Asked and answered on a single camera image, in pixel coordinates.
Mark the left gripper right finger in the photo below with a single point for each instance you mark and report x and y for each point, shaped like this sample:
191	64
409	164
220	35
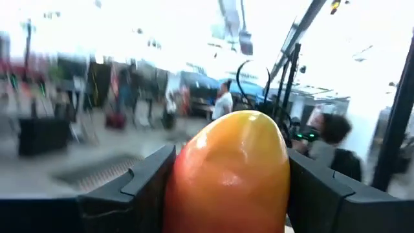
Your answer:
323	207

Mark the black upright post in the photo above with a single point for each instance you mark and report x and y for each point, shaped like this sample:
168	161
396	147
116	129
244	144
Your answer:
396	123

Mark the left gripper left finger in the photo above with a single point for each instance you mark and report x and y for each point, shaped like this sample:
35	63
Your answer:
142	200

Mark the orange-red mango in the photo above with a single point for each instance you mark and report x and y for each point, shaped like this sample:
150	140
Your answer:
229	174

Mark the black crate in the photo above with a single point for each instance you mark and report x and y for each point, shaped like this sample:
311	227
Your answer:
43	136

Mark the person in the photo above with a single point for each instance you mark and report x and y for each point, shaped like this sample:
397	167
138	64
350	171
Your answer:
336	129
223	103

